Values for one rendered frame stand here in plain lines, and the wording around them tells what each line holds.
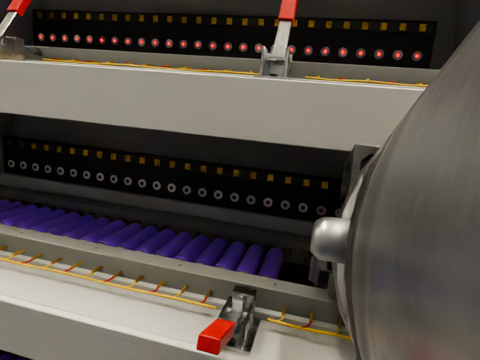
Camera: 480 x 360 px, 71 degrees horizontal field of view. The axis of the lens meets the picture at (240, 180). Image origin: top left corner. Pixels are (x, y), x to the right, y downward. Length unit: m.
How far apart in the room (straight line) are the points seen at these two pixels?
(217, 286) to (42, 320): 0.13
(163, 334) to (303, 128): 0.18
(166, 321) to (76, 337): 0.06
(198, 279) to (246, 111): 0.14
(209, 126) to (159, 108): 0.04
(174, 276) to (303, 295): 0.11
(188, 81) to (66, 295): 0.20
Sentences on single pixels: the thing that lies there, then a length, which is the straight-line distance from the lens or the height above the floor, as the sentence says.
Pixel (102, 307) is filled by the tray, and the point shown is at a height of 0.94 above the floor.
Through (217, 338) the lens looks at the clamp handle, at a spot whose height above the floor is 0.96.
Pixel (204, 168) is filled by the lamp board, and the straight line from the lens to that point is 0.41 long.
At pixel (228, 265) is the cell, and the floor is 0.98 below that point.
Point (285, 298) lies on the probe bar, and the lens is 0.28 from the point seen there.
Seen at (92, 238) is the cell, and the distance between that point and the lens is 0.37.
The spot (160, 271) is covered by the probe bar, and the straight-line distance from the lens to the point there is 0.30.
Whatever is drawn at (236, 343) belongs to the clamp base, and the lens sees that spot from 0.25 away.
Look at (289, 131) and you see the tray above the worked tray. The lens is 0.25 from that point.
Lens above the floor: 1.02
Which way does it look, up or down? 6 degrees up
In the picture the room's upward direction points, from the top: 9 degrees clockwise
